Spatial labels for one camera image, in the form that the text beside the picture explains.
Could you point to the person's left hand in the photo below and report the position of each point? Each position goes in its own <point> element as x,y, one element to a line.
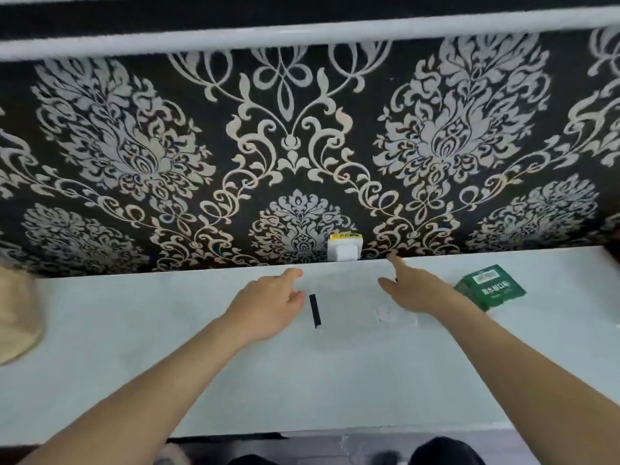
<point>261,309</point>

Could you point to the person's right hand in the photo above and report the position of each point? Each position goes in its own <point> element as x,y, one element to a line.
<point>421,292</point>

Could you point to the clear plastic storage box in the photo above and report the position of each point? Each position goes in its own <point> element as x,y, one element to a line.
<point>315,309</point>

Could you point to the green white cardboard carton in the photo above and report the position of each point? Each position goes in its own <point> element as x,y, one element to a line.
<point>491,288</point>

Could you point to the person's right forearm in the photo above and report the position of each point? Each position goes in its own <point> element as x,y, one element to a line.
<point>533,392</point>

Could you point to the person's left forearm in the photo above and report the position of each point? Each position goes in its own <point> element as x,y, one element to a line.
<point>145,406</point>

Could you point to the white wall socket yellow label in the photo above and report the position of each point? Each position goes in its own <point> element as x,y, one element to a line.
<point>344,249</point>

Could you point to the white wall rail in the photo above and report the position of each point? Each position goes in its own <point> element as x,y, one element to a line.
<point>290,36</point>

